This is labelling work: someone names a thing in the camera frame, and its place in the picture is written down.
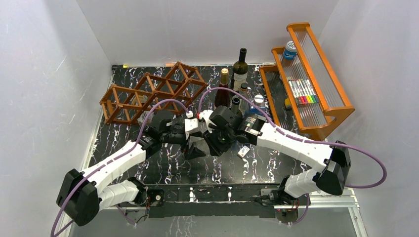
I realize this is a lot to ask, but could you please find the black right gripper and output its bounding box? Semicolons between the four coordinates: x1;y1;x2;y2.
202;124;236;158

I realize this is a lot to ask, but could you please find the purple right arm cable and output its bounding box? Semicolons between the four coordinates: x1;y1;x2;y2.
197;87;387;226

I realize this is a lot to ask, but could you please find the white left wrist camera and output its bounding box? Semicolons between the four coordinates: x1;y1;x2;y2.
184;111;199;140

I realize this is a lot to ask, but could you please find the row of coloured markers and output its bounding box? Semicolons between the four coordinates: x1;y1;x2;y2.
287;77;319;106

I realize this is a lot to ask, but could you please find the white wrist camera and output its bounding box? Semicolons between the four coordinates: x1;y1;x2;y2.
184;111;199;140
197;110;213;124

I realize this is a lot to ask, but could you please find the silver-capped dark wine bottle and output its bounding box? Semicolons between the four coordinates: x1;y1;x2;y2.
230;97;242;115

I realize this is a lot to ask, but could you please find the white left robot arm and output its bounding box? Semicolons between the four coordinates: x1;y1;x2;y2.
56;118;200;226

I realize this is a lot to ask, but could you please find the blue labelled plastic bottle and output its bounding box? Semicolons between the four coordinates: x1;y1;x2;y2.
249;94;266;117

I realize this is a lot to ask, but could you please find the clear glass corked bottle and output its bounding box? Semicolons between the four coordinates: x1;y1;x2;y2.
237;82;251;115

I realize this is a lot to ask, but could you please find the blue lidded small jar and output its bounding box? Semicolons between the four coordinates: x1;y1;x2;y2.
283;41;297;60

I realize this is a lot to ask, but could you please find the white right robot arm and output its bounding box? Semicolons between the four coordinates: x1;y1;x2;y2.
197;106;350;204

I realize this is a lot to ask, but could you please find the gold-capped red wine bottle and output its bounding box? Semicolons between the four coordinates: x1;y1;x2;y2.
214;68;230;108

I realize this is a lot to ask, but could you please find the orange wooden display shelf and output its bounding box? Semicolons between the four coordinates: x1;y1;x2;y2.
259;22;355;141

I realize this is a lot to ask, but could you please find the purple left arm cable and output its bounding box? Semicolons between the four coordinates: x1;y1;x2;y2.
50;98;194;237

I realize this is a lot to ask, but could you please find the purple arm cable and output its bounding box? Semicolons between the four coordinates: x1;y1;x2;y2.
197;87;387;226
50;98;194;237

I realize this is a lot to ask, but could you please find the small white box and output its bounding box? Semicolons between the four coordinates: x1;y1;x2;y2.
237;146;250;158

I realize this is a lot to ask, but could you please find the dark green wine bottle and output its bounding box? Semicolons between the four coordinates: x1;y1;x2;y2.
230;48;248;92

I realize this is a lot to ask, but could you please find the brown wooden wine rack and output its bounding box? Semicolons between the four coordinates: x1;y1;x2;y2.
100;62;208;125

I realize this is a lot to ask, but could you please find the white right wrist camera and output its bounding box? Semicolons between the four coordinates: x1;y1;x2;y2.
197;110;213;124

